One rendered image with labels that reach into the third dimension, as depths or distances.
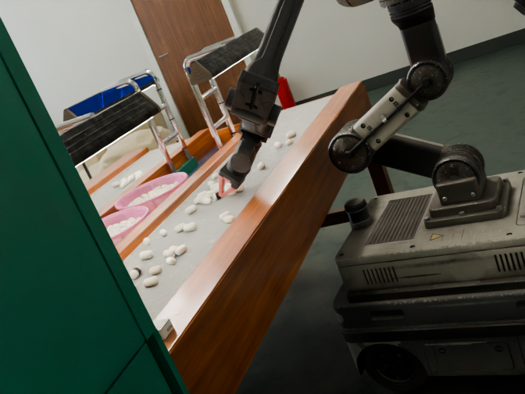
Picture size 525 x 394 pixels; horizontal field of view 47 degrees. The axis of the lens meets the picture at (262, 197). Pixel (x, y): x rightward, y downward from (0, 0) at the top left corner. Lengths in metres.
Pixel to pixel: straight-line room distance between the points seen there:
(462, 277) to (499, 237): 0.15
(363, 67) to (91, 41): 2.90
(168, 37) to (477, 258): 5.22
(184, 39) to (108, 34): 0.88
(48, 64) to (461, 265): 6.15
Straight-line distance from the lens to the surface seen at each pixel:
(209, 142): 2.82
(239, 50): 2.28
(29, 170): 0.82
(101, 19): 6.86
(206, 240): 1.51
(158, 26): 6.54
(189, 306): 1.15
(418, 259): 1.70
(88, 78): 7.10
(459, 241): 1.66
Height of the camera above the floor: 1.23
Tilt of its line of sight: 17 degrees down
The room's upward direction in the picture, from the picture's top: 22 degrees counter-clockwise
